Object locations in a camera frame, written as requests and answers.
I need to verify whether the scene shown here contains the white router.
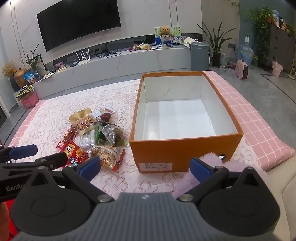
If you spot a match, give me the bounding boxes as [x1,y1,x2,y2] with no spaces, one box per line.
[76,49,91,67]

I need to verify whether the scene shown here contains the brown round vase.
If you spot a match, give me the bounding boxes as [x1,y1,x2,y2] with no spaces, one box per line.
[13,68,30,88]

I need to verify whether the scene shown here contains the dried yellow flowers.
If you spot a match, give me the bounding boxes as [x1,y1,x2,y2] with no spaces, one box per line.
[1,61,18,77]

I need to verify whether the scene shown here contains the white marble television console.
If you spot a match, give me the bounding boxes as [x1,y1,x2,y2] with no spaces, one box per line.
[32,35,202,100]

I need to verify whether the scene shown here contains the blue water jug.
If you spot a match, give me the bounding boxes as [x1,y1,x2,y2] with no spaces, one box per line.
[238,44,254,68]

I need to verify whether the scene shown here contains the fluffy pink cloth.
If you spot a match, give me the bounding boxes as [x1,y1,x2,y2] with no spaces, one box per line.
[172,152,271,200]

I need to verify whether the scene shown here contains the orange cardboard box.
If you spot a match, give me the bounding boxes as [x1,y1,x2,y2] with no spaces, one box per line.
[129,71,244,174]

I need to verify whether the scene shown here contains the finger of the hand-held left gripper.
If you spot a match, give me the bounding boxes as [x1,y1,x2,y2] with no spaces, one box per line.
[0,152,68,172]
[0,144,38,163]

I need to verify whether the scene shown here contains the blue snack bag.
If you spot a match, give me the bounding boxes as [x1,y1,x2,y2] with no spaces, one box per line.
[23,70,37,84]

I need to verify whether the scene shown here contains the red garment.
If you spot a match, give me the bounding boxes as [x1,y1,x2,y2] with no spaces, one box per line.
[4,200,18,240]

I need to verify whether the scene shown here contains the orange packet of cakes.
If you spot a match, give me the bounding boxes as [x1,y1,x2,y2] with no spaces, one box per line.
[90,145,126,173]

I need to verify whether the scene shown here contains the yellow and green papers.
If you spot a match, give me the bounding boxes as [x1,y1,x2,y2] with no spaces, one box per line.
[14,84,35,100]

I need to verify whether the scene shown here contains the green picture board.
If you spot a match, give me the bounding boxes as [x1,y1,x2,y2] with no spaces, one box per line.
[154,26,182,38]

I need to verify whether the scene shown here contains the pink checked cloth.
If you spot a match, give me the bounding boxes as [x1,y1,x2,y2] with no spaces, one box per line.
[8,71,296,172]

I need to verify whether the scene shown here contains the long-leaf plant in dark vase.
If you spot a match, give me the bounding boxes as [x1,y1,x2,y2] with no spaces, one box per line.
[20,44,46,77]

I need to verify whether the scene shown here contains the gold snack packet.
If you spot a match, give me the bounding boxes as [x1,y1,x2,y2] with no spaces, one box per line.
[69,108,93,125]

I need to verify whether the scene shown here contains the pink bag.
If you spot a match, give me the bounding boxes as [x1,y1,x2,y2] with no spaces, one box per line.
[271,60,284,77]

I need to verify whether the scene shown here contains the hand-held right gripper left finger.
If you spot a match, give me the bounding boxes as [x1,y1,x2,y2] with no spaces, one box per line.
[22,157,115,204]

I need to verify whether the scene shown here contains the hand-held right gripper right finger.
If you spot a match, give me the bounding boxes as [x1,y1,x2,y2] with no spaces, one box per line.
[177,158,270,202]

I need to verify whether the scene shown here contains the clear packet of green vegetables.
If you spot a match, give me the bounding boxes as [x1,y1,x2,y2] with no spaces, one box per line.
[96,124,130,148]

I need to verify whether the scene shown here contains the beige sofa cushion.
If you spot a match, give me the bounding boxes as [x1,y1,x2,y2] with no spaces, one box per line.
[265,158,296,241]

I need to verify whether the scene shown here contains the grey round bin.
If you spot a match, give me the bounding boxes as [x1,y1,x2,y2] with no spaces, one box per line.
[191,42,211,72]

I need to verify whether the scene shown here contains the pink heater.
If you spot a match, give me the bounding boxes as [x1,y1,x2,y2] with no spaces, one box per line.
[234,60,249,80]

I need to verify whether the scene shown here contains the clear packet of mixed nuts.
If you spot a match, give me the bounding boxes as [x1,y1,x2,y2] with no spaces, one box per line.
[75,116,98,135]

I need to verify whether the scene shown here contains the dark grey cabinet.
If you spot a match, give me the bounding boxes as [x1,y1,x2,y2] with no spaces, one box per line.
[256,23,296,73]

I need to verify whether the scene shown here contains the clear packet of white candies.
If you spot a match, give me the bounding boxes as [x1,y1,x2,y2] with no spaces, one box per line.
[80,129,97,149]

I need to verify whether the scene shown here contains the black flat television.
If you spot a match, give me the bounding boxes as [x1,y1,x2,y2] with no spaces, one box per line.
[36,0,122,52]

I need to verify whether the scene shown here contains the pink storage box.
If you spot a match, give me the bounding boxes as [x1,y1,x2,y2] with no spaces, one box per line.
[17,91,39,108]

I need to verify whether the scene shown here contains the clear packet of dark dates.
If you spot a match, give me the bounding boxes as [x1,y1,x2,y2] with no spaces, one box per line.
[99,108,115,122]

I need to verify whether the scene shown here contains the long-leaf plant in black pot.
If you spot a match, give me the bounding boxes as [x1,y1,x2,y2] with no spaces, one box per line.
[196,21,237,68]

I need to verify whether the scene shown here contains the clear packet of brown sticks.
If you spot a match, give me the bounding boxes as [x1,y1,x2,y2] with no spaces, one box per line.
[62,126,78,143]

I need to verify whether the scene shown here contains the trailing ivy plant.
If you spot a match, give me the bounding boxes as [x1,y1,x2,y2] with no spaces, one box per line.
[247,6,276,63]

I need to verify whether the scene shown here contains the red snack packet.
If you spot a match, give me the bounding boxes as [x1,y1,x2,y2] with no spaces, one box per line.
[56,140,90,168]

